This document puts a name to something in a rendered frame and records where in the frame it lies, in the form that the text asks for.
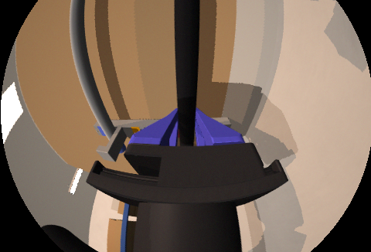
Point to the black bar with red ends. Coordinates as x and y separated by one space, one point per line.
186 14

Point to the grey metal bar with blue ends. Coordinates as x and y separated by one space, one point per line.
83 67

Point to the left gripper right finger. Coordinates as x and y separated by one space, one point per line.
214 132

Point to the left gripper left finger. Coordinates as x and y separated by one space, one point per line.
159 132

